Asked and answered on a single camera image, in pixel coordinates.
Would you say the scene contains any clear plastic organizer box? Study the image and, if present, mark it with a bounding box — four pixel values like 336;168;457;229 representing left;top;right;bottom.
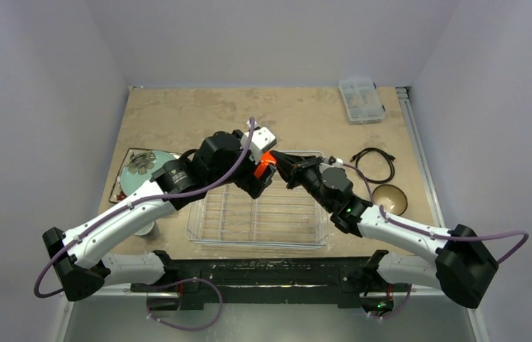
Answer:
338;78;385;125

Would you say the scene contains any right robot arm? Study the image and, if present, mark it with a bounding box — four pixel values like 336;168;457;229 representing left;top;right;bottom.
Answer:
271;151;499;309

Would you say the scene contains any white wire dish rack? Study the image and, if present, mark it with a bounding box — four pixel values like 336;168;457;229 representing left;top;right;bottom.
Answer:
185;173;329;249

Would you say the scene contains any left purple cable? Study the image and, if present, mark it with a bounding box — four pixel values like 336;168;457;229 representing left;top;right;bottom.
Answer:
34;117;258;299

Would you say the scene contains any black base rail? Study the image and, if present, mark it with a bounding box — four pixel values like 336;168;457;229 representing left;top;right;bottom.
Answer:
130;256;409;313

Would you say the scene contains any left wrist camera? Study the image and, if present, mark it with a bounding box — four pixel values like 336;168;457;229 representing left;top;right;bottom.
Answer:
249;127;277;165

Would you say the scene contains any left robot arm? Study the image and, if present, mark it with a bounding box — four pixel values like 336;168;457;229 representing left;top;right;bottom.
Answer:
40;127;276;301

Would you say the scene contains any black coiled cable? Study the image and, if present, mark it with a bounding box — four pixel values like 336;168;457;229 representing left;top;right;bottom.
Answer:
350;147;397;185

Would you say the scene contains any brown bowl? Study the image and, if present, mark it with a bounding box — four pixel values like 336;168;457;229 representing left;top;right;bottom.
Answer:
372;184;408;216

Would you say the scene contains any grey coffee mug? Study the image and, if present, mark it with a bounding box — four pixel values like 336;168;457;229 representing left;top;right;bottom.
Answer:
135;222;158;239

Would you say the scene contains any orange bowl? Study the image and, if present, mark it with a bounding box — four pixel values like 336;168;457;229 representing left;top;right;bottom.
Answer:
254;151;276;179

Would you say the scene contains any square patterned plate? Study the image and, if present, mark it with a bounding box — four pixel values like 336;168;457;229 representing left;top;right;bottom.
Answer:
108;148;180;204

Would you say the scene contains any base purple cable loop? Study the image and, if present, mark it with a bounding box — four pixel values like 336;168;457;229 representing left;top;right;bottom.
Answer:
145;276;226;332

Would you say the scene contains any light green round plate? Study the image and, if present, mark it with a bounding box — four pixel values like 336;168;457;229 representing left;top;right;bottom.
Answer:
119;150;180;195

